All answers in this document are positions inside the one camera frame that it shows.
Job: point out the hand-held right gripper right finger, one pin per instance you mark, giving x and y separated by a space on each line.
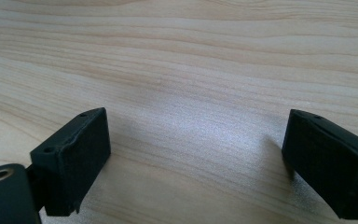
326 165

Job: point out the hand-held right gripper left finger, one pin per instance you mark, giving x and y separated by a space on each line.
74 161

